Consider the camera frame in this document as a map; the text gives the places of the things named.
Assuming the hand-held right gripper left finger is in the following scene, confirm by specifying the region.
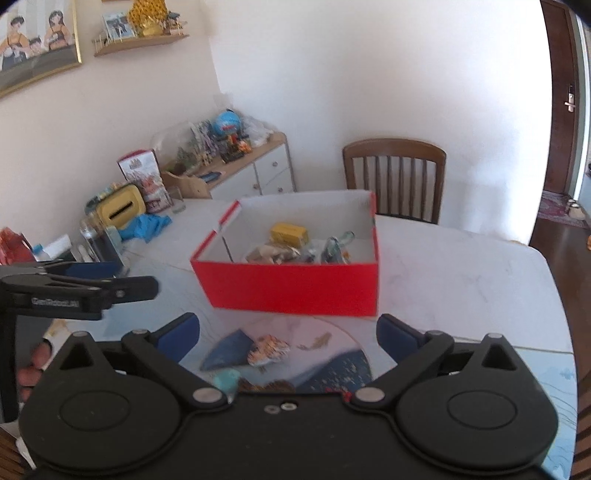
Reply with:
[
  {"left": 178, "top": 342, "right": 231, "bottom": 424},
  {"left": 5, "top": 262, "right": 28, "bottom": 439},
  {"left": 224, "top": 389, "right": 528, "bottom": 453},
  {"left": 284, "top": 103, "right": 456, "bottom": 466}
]
[{"left": 51, "top": 312, "right": 232, "bottom": 409}]

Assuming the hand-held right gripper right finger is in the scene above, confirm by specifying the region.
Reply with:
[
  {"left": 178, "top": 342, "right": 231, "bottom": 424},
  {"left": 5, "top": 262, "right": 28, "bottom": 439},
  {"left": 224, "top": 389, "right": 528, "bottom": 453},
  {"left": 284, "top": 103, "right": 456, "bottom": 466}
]
[{"left": 349, "top": 314, "right": 536, "bottom": 408}]

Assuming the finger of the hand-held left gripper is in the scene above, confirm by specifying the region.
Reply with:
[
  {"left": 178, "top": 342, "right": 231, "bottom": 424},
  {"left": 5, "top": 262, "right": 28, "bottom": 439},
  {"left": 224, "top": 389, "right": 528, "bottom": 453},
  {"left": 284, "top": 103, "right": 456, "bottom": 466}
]
[
  {"left": 0, "top": 260, "right": 122, "bottom": 280},
  {"left": 0, "top": 276, "right": 160, "bottom": 305}
]

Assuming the striped rabbit plush toy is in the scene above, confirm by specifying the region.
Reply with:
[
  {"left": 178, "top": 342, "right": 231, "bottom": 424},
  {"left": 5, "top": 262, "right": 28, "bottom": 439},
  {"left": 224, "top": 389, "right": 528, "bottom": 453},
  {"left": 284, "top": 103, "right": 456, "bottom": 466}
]
[{"left": 248, "top": 336, "right": 291, "bottom": 367}]

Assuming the clear packet with metal item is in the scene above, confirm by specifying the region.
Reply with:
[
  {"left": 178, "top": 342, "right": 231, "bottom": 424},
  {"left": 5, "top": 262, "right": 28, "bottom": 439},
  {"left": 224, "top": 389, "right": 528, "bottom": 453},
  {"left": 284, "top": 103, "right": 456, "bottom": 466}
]
[{"left": 321, "top": 231, "right": 356, "bottom": 265}]

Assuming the red cardboard box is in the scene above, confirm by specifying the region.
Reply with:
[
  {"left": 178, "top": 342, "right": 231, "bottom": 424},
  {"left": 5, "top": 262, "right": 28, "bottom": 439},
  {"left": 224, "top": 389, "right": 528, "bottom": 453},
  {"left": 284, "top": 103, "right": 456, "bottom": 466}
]
[{"left": 190, "top": 190, "right": 380, "bottom": 318}]

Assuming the brown snack packet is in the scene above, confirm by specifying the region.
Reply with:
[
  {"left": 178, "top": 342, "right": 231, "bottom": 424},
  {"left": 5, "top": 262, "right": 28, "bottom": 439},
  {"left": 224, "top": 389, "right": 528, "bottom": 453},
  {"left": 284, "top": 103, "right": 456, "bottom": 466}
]
[{"left": 247, "top": 244, "right": 296, "bottom": 265}]

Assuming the small yellow box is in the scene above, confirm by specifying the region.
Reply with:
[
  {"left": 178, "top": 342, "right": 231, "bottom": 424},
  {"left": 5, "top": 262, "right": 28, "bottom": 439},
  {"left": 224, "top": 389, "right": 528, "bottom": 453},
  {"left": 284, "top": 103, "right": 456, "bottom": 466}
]
[{"left": 270, "top": 223, "right": 309, "bottom": 245}]

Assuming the person's left hand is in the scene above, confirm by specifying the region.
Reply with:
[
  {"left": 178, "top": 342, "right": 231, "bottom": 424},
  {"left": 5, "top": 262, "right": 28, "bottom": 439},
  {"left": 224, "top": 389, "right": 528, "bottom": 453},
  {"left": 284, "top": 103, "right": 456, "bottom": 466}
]
[{"left": 16, "top": 339, "right": 61, "bottom": 402}]

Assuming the blue cloth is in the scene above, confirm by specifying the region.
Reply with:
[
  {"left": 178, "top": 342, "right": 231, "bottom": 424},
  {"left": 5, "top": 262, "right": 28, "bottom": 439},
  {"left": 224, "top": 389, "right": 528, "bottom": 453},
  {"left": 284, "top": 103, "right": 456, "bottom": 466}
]
[{"left": 119, "top": 213, "right": 172, "bottom": 243}]

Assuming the yellow and green tissue box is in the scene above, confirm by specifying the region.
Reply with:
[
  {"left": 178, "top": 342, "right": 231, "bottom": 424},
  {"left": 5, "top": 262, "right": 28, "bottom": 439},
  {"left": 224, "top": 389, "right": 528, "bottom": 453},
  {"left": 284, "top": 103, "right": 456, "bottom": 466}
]
[{"left": 85, "top": 184, "right": 147, "bottom": 229}]

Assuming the red packet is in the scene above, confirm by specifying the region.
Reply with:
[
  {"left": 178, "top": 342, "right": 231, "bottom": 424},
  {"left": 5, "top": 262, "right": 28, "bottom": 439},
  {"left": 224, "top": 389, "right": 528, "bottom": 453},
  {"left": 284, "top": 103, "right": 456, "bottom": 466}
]
[{"left": 0, "top": 227, "right": 34, "bottom": 266}]

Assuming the round blue placemat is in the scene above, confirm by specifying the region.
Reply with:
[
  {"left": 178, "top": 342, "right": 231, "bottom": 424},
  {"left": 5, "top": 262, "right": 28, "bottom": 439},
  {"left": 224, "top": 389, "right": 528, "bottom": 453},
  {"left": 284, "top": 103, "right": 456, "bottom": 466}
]
[{"left": 199, "top": 318, "right": 375, "bottom": 394}]

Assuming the red white carton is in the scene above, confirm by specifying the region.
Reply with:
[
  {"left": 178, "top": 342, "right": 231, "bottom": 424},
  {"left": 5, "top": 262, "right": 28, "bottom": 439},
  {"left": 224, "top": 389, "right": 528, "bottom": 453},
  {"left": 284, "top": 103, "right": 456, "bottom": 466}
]
[{"left": 117, "top": 150, "right": 168, "bottom": 214}]

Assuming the wooden desk organizer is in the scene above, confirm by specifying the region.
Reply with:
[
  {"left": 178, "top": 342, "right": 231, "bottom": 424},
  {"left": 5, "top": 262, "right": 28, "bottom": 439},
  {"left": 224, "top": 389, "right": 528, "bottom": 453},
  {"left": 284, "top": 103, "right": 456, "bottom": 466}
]
[{"left": 161, "top": 168, "right": 213, "bottom": 200}]

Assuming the clear glass terrarium jar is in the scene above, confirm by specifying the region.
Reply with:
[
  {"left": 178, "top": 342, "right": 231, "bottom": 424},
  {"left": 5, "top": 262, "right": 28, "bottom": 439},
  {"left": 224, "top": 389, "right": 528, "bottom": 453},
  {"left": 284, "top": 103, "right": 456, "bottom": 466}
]
[{"left": 150, "top": 121, "right": 208, "bottom": 174}]

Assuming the printed card pack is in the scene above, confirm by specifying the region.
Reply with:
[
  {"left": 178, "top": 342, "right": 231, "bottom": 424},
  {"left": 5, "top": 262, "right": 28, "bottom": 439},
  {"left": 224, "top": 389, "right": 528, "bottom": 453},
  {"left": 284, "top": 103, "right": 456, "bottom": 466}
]
[{"left": 191, "top": 121, "right": 218, "bottom": 160}]

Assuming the white sideboard cabinet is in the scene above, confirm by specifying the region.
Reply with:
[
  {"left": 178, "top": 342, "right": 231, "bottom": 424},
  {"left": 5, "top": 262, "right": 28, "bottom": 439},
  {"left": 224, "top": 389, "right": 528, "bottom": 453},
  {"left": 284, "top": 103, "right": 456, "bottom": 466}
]
[{"left": 159, "top": 131, "right": 296, "bottom": 200}]

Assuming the wooden chair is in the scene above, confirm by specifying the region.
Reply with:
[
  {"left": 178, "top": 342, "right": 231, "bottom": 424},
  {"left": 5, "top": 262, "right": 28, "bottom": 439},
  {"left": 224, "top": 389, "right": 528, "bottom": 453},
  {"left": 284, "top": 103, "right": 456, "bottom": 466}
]
[{"left": 342, "top": 138, "right": 448, "bottom": 225}]

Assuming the blue globe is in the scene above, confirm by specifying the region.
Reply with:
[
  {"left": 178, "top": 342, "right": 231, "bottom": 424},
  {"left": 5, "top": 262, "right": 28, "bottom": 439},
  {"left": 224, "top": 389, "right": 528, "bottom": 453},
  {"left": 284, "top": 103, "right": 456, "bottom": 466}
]
[{"left": 211, "top": 110, "right": 243, "bottom": 137}]

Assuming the white plastic bag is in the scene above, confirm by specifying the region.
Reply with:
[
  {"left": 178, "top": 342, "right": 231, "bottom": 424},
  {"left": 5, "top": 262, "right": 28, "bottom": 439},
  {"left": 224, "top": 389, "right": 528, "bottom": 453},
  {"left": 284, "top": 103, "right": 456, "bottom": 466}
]
[{"left": 240, "top": 115, "right": 275, "bottom": 147}]

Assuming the patterned rug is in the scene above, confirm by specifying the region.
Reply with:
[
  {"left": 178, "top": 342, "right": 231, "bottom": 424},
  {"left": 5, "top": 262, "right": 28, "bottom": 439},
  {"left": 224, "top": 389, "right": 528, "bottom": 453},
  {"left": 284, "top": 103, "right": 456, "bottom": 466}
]
[{"left": 538, "top": 189, "right": 591, "bottom": 229}]

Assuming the large framed picture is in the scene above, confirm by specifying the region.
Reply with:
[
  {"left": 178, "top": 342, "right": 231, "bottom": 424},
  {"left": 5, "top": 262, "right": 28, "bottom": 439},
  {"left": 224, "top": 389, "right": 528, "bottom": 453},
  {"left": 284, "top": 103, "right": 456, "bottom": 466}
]
[{"left": 0, "top": 0, "right": 84, "bottom": 99}]

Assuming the photo card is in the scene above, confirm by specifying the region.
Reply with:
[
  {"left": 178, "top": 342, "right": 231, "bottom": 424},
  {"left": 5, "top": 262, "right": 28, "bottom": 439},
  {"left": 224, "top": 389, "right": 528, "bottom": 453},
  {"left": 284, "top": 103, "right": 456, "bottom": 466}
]
[{"left": 102, "top": 11, "right": 137, "bottom": 41}]

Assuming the golden flower ornament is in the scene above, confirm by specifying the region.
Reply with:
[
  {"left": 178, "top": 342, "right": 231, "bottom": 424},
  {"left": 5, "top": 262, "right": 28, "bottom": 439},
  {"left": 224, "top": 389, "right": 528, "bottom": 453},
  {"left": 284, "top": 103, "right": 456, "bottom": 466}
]
[{"left": 127, "top": 0, "right": 169, "bottom": 38}]

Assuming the dark wooden door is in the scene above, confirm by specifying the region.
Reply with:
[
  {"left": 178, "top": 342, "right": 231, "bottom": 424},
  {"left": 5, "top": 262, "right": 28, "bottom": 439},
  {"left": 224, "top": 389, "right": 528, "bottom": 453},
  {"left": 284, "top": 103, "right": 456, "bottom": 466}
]
[{"left": 541, "top": 0, "right": 579, "bottom": 193}]

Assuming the wooden wall shelf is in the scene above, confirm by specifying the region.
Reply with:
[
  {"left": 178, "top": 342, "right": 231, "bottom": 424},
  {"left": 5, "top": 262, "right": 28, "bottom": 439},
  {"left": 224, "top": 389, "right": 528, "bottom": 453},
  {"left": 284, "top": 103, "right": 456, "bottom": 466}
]
[{"left": 92, "top": 30, "right": 191, "bottom": 58}]

